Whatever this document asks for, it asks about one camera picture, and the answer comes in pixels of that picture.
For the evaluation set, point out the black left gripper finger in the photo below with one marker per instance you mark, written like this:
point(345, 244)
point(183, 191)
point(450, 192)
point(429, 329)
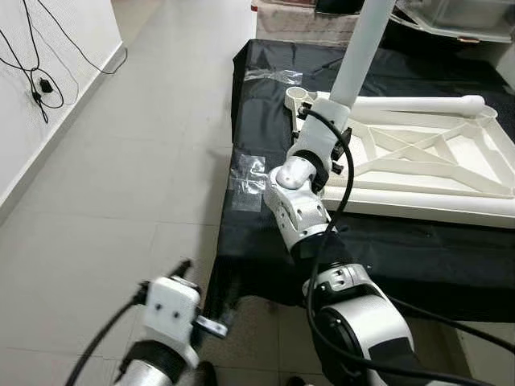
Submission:
point(181, 268)

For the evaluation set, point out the white plastic table leg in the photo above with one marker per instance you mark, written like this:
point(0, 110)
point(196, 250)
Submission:
point(362, 48)
point(418, 104)
point(434, 201)

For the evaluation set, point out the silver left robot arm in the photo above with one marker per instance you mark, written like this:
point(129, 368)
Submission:
point(149, 374)

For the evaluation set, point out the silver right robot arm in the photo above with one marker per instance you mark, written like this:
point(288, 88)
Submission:
point(298, 213)

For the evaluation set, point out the black left robot foot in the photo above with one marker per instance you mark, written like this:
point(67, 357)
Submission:
point(205, 375)

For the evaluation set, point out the black robot foot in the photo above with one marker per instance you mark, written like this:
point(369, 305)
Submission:
point(294, 380)
point(205, 375)

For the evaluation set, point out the black tablecloth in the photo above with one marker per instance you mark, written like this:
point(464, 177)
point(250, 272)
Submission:
point(257, 241)

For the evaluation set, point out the clear tape strip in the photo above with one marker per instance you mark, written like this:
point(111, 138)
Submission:
point(273, 75)

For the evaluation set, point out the black right robot foot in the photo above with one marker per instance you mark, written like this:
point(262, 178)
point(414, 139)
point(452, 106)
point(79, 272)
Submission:
point(294, 380)

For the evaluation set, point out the clear tape patch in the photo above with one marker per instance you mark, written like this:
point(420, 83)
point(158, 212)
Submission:
point(249, 181)

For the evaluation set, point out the beige patterned box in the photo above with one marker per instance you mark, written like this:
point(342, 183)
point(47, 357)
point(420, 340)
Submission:
point(290, 24)

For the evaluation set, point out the black round basin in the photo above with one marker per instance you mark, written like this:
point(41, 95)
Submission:
point(338, 6)

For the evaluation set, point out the clear plastic storage box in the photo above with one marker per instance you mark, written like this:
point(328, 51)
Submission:
point(467, 16)

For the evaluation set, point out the black power adapter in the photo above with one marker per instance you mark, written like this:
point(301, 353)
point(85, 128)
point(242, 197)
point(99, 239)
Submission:
point(46, 85)

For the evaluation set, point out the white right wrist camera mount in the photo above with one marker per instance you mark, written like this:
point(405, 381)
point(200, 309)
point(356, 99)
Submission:
point(326, 129)

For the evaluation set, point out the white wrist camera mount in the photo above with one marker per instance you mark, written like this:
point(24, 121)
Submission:
point(170, 305)
point(326, 129)

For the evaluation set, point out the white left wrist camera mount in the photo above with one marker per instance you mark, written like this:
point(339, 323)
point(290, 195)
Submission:
point(170, 305)

